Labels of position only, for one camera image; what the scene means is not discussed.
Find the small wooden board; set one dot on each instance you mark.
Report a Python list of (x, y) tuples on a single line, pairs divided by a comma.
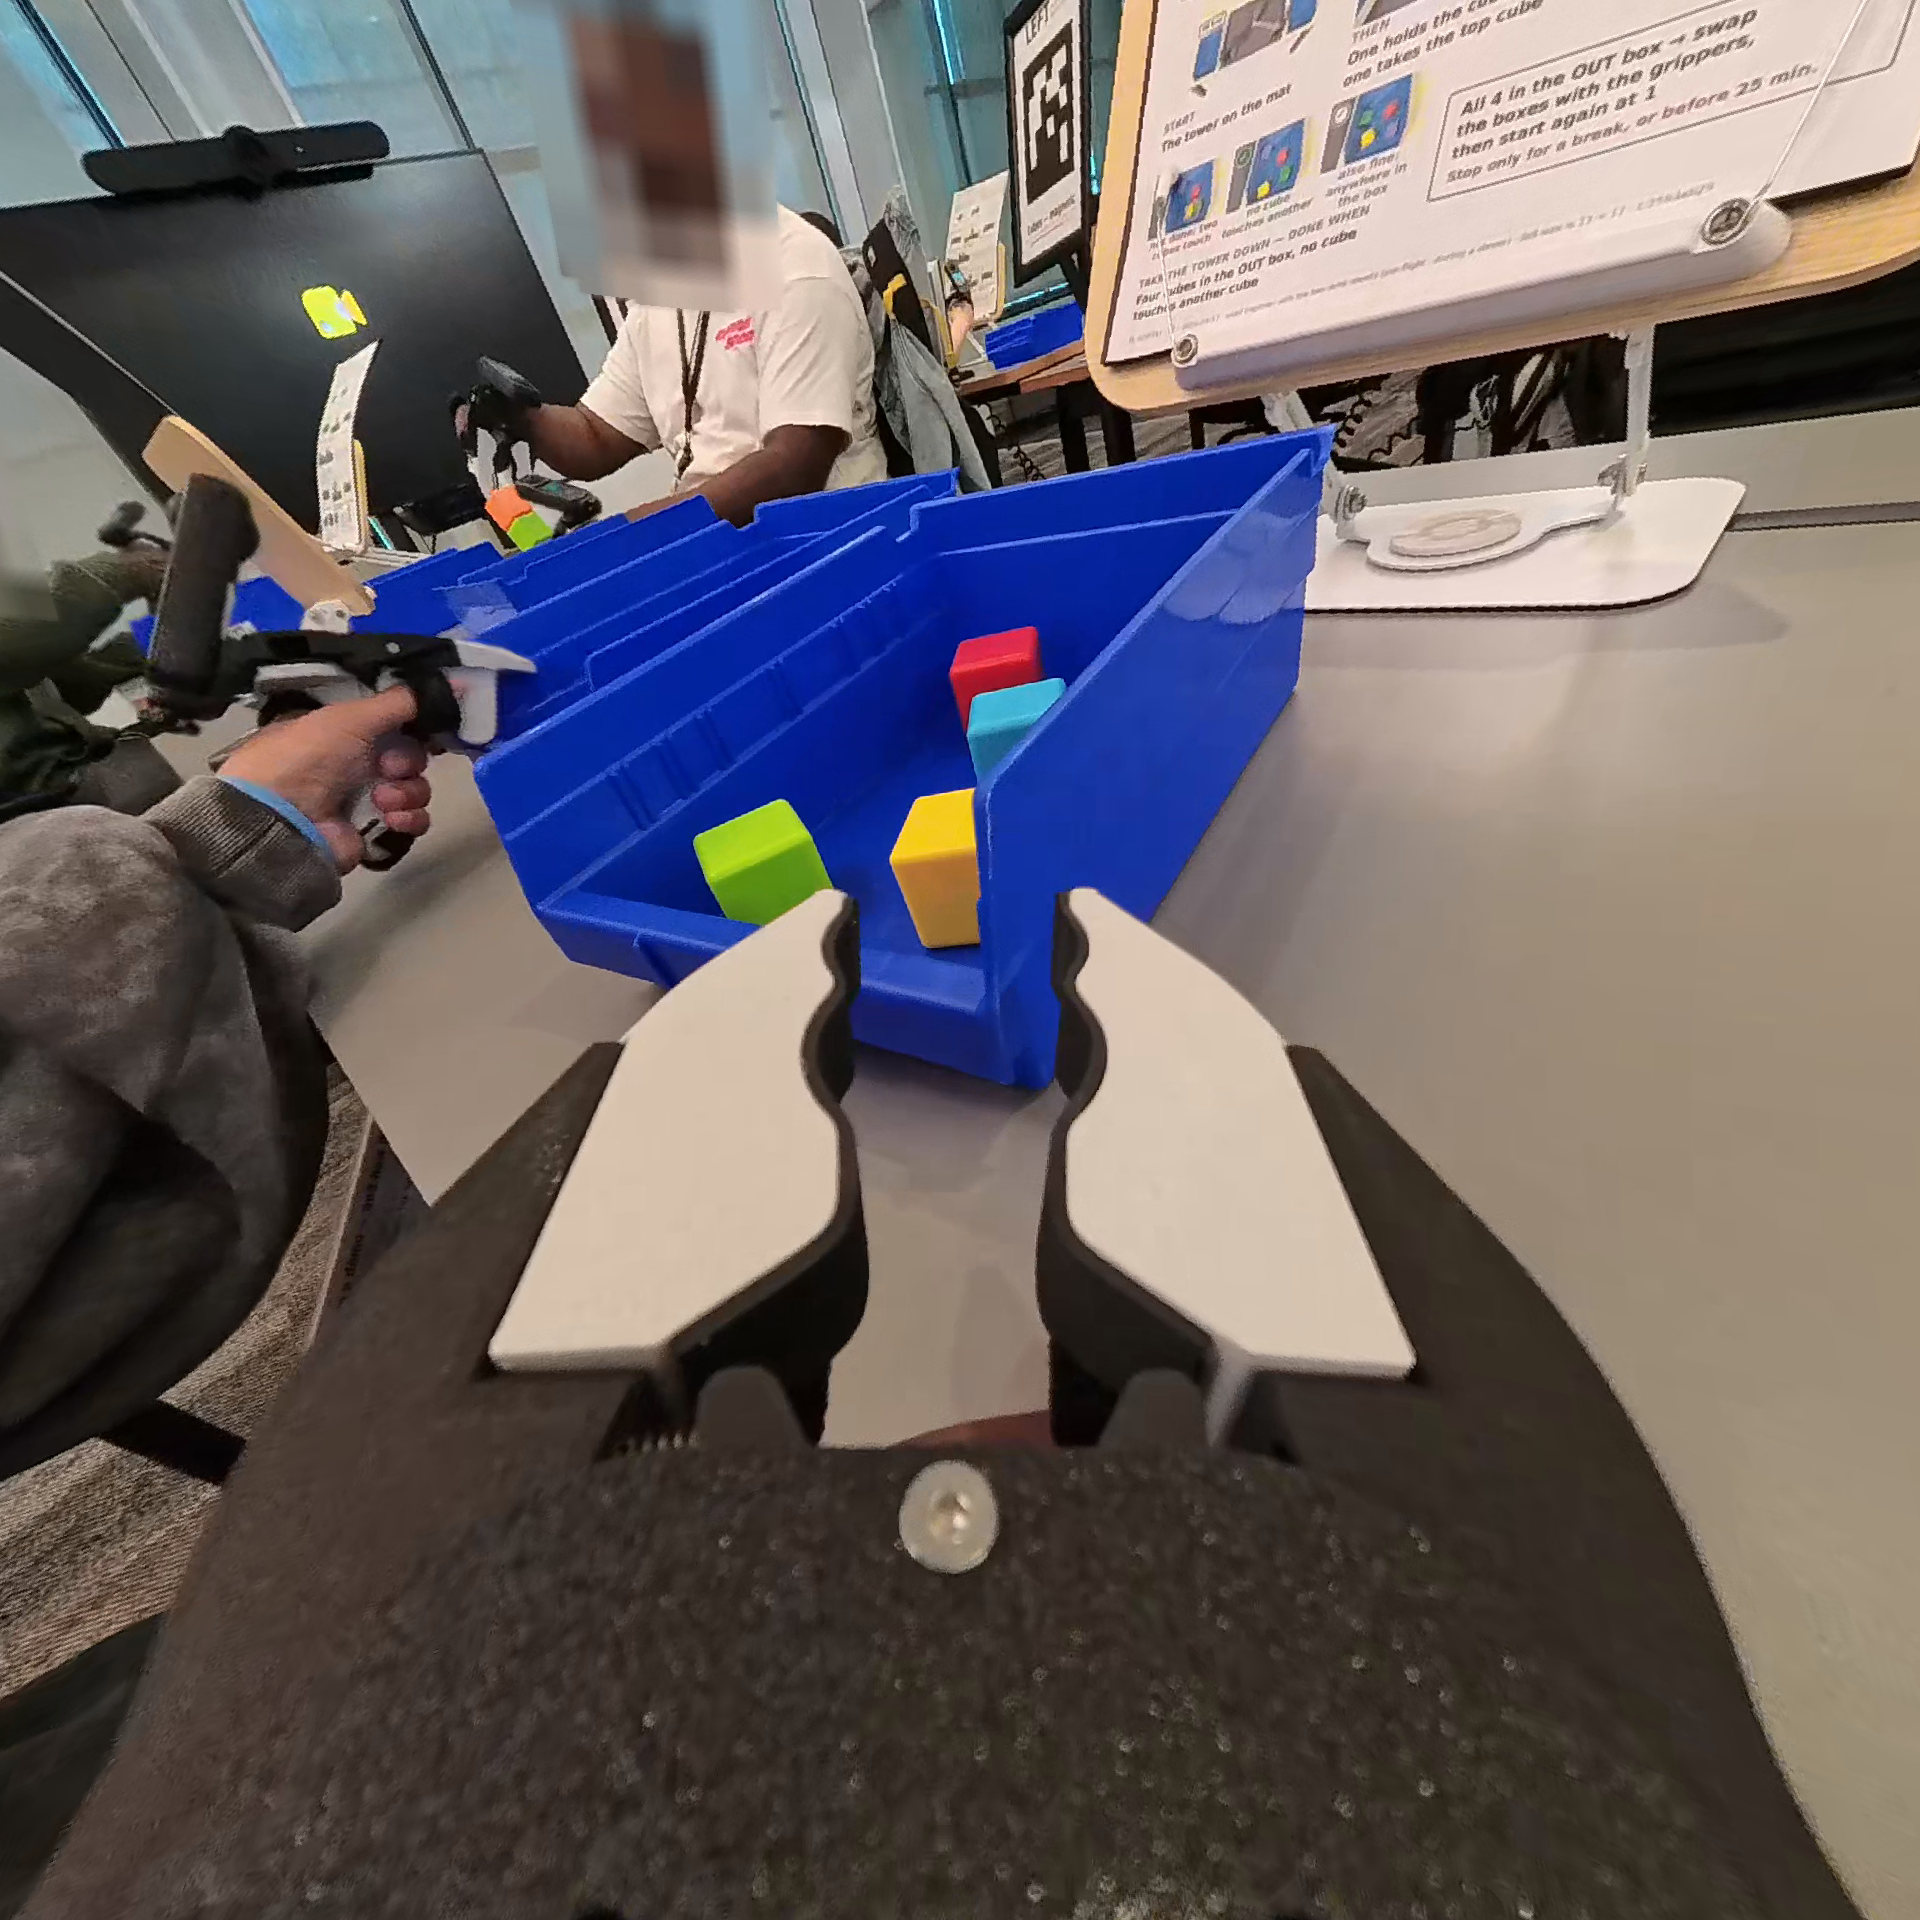
[(254, 512)]

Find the person's left forearm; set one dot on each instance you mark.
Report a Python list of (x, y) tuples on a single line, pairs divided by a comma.
[(133, 1052)]

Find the grey desk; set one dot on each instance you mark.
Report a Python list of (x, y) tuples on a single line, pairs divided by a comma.
[(1573, 900)]

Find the printed standing card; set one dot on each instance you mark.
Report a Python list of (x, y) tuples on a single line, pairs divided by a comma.
[(342, 449)]

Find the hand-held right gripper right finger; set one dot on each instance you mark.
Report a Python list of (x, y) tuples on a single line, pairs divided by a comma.
[(1228, 1183)]

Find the person's left hand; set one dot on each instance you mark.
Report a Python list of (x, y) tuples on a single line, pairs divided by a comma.
[(324, 758)]

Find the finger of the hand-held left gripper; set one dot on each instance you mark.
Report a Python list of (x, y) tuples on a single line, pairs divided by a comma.
[(484, 658), (477, 708)]

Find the small orange cube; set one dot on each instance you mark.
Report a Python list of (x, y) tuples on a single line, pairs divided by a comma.
[(503, 507)]

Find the blue denim jacket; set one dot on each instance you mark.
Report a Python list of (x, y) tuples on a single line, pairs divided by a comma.
[(916, 387)]

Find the red cube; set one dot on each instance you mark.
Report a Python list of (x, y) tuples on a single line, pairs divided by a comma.
[(994, 666)]

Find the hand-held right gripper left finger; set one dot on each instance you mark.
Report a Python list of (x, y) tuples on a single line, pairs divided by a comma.
[(691, 1183)]

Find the black white marker sign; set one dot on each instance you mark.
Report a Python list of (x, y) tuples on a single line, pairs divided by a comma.
[(1046, 121)]

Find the small green cube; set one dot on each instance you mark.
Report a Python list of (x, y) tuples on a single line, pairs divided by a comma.
[(527, 528)]

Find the printed instruction sheet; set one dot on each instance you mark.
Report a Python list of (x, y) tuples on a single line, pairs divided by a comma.
[(1503, 146)]

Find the black webcam bar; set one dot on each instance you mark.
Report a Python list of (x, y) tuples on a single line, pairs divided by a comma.
[(226, 156)]

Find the yellow cube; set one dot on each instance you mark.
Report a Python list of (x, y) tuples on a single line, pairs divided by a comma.
[(940, 873)]

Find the cyan cube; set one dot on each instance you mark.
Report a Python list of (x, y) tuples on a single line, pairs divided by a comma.
[(1007, 730)]

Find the large black monitor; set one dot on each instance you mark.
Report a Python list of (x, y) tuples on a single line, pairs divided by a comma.
[(226, 330)]

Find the blue wristband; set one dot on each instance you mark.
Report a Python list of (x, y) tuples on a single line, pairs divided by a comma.
[(283, 810)]

